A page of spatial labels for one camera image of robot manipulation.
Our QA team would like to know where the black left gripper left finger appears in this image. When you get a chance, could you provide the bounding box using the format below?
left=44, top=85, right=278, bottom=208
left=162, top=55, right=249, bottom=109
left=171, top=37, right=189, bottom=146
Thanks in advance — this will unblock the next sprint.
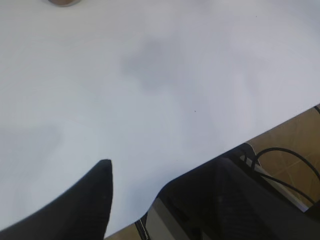
left=0, top=159, right=113, bottom=240

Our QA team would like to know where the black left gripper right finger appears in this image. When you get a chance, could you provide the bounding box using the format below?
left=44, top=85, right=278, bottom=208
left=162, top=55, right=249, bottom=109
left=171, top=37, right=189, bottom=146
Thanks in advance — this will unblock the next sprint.
left=170, top=158, right=320, bottom=240

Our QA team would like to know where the Nescafe coffee bottle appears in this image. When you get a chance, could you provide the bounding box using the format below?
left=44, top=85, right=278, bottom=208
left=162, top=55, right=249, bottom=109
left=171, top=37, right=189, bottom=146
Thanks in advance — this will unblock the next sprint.
left=48, top=0, right=81, bottom=7

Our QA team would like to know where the black floor cable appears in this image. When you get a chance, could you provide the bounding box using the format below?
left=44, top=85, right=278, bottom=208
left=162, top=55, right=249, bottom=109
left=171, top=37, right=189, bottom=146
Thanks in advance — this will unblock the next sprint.
left=251, top=104, right=320, bottom=206

